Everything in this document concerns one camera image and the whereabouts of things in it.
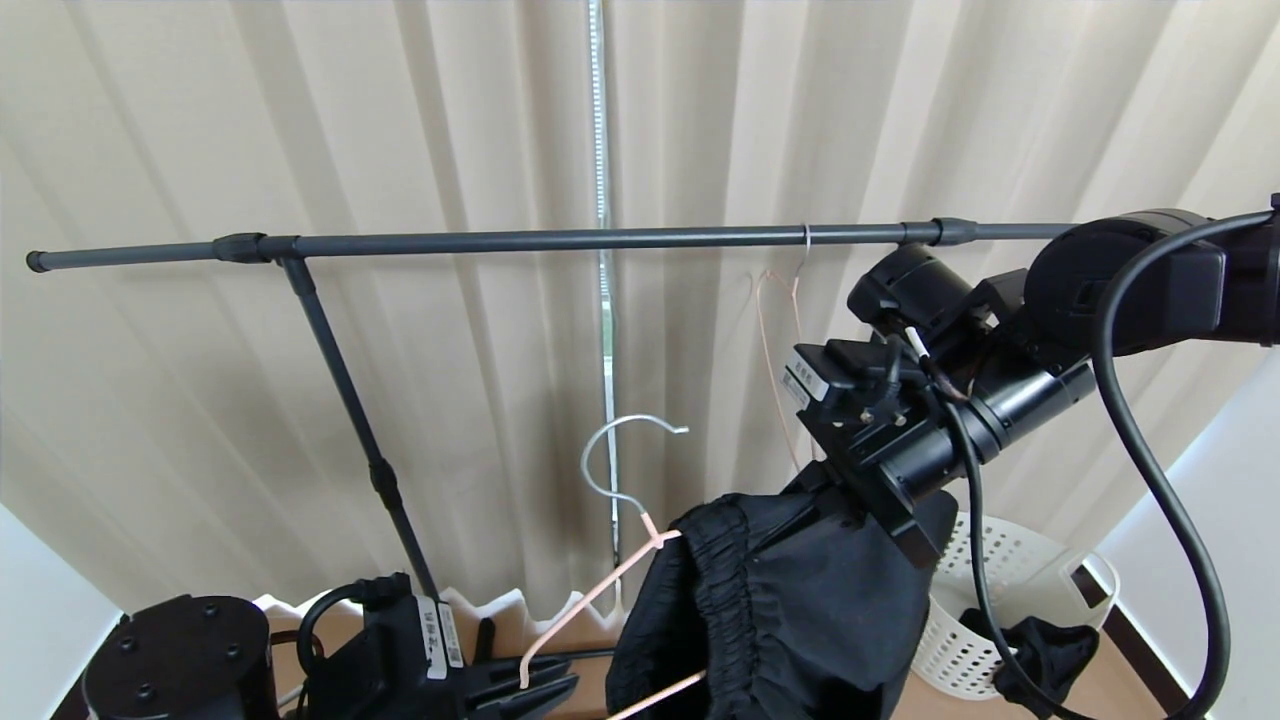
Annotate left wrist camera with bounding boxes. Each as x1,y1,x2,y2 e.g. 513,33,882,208
352,572,469,701

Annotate black garment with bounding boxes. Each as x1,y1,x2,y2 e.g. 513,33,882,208
990,615,1101,720

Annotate black shorts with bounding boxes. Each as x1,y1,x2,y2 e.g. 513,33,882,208
605,490,959,720

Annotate beige curtain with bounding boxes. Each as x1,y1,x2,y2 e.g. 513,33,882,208
0,0,1280,613

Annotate pink clothes hanger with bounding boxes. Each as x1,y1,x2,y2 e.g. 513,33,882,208
518,414,707,720
752,224,813,473

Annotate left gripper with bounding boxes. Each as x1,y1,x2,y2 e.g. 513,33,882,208
300,665,579,720

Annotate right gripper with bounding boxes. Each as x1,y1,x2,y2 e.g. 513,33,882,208
805,362,1097,569

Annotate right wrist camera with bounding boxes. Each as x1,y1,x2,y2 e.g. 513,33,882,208
783,338,931,433

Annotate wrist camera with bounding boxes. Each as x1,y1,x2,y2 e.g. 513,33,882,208
783,338,931,433
352,572,469,701

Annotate white laundry basket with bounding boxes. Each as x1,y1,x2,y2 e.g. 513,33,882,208
912,512,1121,701

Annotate black clothes rack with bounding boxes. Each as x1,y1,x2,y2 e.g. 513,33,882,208
25,216,1086,667

